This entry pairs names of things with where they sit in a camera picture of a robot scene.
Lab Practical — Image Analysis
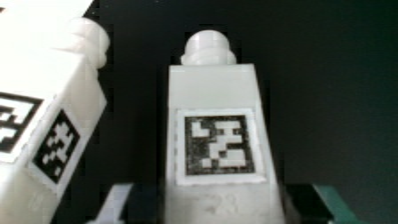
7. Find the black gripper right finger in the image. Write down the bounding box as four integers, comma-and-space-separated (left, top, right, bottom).
283, 184, 372, 224

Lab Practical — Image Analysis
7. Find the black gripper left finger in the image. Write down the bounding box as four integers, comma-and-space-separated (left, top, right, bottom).
87, 183, 159, 224

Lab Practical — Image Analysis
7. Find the white table leg with tag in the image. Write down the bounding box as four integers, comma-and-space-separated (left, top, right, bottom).
164, 30, 286, 224

